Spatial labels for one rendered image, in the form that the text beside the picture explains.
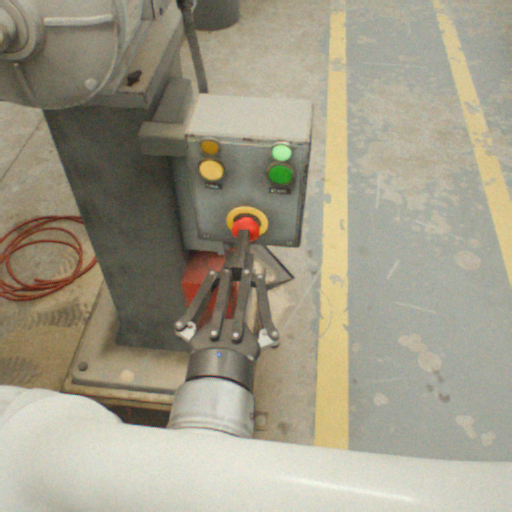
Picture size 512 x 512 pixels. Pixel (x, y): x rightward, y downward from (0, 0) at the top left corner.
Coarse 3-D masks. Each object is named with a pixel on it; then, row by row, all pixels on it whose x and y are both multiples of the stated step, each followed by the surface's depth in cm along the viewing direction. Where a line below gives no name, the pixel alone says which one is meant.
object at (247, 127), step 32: (224, 96) 68; (192, 128) 63; (224, 128) 63; (256, 128) 63; (288, 128) 63; (192, 160) 65; (224, 160) 64; (256, 160) 64; (288, 160) 63; (192, 192) 70; (224, 192) 69; (256, 192) 68; (288, 192) 67; (224, 224) 73; (288, 224) 72
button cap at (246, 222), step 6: (240, 222) 70; (246, 222) 70; (252, 222) 70; (234, 228) 70; (240, 228) 70; (246, 228) 70; (252, 228) 70; (258, 228) 71; (234, 234) 71; (252, 234) 70; (258, 234) 71; (252, 240) 72
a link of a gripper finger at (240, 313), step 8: (248, 272) 65; (248, 280) 64; (240, 288) 63; (248, 288) 63; (240, 296) 62; (248, 296) 64; (240, 304) 62; (240, 312) 60; (240, 320) 60; (232, 328) 59; (240, 328) 59; (232, 336) 58; (240, 336) 58
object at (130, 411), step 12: (264, 276) 161; (72, 360) 139; (84, 396) 134; (96, 396) 132; (108, 396) 132; (108, 408) 140; (120, 408) 139; (132, 408) 138; (144, 408) 133; (156, 408) 132; (168, 408) 132; (132, 420) 145; (144, 420) 144; (156, 420) 143; (168, 420) 141; (264, 420) 153
